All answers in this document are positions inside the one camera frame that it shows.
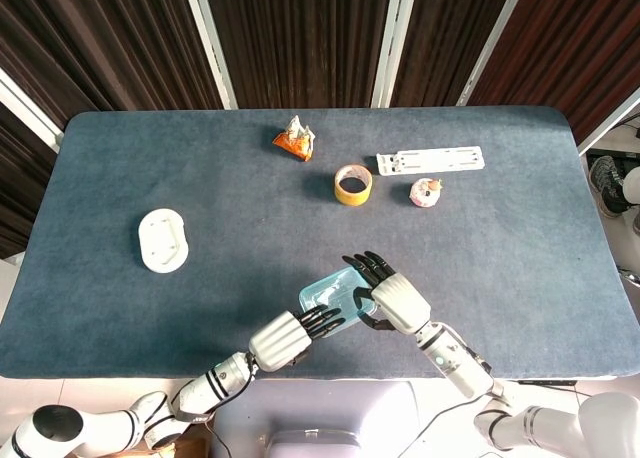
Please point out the white perforated plastic plate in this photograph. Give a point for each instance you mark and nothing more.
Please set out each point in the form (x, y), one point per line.
(435, 159)

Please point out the crumpled orange snack bag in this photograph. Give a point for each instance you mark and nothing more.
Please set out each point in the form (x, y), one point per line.
(295, 143)

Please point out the white metal partition post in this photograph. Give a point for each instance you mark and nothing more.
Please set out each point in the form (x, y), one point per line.
(210, 43)
(610, 123)
(30, 110)
(492, 43)
(392, 43)

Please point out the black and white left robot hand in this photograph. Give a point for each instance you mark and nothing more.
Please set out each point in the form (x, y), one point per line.
(277, 343)

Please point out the blue felt table mat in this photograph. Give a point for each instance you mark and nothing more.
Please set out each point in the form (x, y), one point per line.
(250, 218)

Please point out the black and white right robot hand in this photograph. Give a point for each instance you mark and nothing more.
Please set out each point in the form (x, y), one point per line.
(400, 303)

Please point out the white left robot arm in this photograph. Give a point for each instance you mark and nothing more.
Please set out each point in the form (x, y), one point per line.
(220, 380)

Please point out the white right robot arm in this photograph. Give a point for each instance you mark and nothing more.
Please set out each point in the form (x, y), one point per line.
(455, 360)

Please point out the white round object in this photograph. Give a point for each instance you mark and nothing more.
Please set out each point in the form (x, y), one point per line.
(634, 188)

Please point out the grey knit sneakers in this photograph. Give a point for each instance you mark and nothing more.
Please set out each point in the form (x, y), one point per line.
(607, 183)

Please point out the grey robot torso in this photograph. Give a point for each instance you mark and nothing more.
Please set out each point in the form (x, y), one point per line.
(320, 408)

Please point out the yellow tape roll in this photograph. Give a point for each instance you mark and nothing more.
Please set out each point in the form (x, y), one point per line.
(352, 196)

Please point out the white oval plastic part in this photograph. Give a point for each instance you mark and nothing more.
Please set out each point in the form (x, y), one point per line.
(162, 238)

